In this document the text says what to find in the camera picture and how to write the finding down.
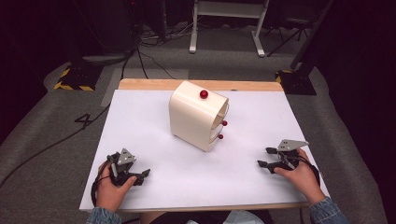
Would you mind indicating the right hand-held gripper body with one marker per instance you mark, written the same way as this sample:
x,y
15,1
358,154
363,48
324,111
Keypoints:
x,y
288,155

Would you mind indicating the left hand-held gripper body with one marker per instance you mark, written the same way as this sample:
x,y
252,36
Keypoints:
x,y
122,169

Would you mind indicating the person's left hand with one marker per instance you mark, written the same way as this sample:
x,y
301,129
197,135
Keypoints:
x,y
109,194

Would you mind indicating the person's right hand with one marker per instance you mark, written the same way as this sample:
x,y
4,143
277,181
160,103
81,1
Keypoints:
x,y
303,182

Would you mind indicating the white table mat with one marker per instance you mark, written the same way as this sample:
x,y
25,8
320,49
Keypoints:
x,y
149,130

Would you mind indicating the black stand with striped base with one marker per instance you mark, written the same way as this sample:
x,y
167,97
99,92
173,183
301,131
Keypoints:
x,y
79,76
299,82

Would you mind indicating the cream cabinet with red knobs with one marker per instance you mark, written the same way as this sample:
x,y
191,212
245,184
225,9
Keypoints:
x,y
194,116

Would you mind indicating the wooden table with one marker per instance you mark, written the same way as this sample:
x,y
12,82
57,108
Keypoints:
x,y
146,84

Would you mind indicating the black tripod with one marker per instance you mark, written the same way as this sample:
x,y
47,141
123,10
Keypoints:
x,y
292,31

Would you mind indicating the white desk frame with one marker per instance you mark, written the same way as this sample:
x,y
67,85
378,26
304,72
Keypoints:
x,y
229,9

